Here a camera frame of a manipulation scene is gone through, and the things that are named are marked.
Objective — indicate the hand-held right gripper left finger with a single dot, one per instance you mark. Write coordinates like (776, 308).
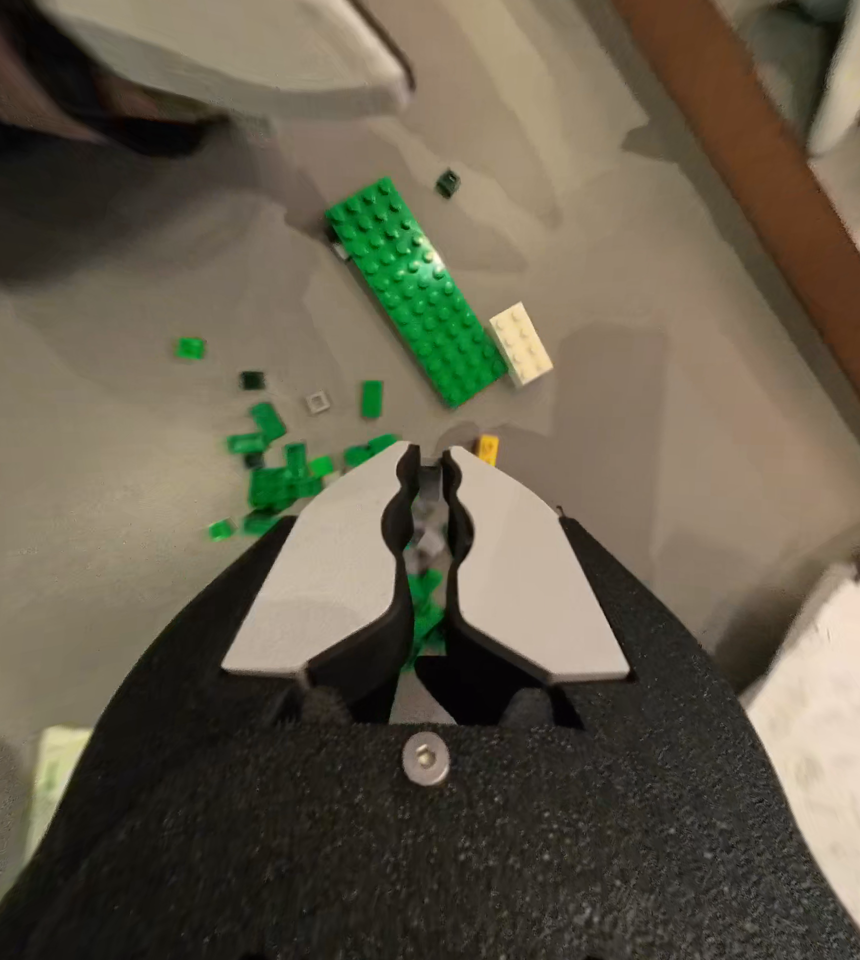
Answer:
(325, 585)

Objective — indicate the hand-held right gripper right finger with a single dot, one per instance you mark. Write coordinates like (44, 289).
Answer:
(527, 585)

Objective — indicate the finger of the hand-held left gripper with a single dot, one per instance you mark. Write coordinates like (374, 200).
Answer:
(250, 52)

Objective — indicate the grey frame piece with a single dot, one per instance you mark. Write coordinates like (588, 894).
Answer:
(430, 484)

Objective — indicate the white studded brick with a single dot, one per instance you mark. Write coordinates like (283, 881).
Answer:
(521, 343)

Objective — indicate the green studded baseplate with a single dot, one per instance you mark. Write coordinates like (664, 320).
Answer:
(415, 292)

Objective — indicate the grey desk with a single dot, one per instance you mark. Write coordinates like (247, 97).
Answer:
(662, 450)

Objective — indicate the pile of green bricks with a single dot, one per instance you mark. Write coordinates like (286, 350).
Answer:
(272, 487)

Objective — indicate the yellow brick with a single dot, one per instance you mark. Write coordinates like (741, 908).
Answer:
(487, 450)

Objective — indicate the dark green small brick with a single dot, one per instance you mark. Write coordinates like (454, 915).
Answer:
(447, 182)

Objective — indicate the pale green instruction booklet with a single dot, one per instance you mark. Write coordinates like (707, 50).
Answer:
(59, 780)

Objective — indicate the white printed paper bag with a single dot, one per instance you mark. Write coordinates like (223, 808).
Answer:
(835, 750)

